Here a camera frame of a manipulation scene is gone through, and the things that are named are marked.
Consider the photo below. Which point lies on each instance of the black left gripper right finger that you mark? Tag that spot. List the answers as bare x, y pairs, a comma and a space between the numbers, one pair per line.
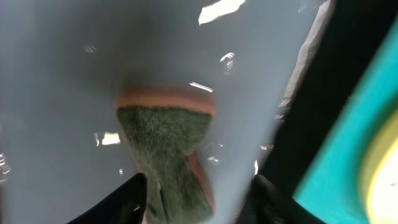
265, 204

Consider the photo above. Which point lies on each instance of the yellow plate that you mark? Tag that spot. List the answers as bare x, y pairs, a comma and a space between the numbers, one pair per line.
378, 173

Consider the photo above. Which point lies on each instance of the teal serving tray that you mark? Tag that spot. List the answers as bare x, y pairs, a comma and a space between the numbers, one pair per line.
330, 190

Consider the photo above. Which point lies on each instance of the dark blue water tray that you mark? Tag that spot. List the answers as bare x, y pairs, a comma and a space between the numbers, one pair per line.
281, 73

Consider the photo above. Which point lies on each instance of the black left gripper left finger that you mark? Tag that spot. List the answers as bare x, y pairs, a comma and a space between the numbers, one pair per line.
125, 205

